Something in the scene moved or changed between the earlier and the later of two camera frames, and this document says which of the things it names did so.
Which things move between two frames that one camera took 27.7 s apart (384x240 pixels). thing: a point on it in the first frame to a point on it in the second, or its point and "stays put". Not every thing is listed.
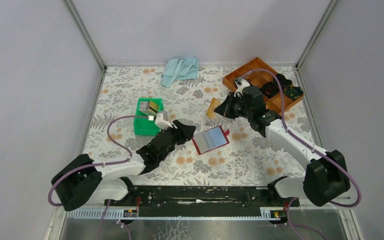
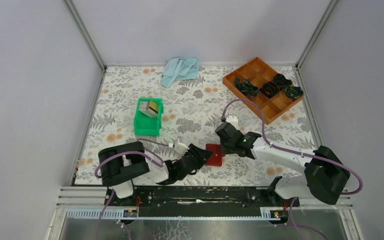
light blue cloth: [179, 69] stays put
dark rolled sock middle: [269, 89] stays put
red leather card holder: [210, 139] to [215, 158]
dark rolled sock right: [293, 92] stays put
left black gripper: [186, 132] to [202, 155]
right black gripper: [225, 108] to [223, 149]
